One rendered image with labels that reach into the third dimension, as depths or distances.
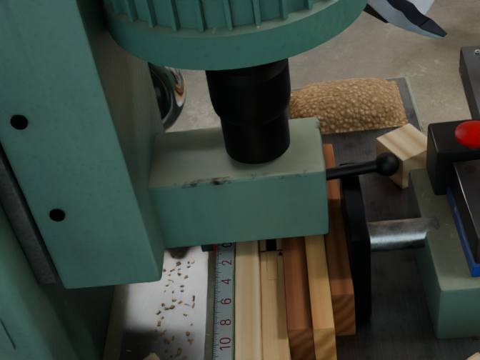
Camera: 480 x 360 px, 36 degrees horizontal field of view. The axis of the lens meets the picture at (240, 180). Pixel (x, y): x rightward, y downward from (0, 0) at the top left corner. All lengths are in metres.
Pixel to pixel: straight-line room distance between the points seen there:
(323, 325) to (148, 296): 0.29
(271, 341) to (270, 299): 0.04
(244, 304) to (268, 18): 0.25
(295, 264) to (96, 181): 0.18
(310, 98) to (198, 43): 0.41
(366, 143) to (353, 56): 1.82
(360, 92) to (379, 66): 1.73
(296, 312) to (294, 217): 0.07
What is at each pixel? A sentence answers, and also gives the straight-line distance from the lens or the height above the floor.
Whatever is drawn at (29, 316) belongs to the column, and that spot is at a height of 0.98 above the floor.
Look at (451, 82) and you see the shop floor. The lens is 2.46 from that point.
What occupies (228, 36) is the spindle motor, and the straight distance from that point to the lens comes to 0.42.
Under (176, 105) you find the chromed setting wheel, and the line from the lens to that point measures 0.70.
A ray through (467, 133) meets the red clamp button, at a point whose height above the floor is 1.02.
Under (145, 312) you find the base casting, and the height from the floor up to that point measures 0.80.
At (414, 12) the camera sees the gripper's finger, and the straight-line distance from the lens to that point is 0.70.
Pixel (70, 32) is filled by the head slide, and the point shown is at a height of 1.19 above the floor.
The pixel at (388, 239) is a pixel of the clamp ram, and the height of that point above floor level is 0.96.
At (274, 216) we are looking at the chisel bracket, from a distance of 0.58.
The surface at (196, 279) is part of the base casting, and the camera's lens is 0.81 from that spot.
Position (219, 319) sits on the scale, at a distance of 0.57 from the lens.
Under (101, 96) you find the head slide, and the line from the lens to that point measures 0.47.
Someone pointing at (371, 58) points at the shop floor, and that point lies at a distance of 2.58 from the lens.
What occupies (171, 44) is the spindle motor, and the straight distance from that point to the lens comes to 0.43.
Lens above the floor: 1.40
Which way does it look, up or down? 41 degrees down
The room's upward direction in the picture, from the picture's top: 10 degrees counter-clockwise
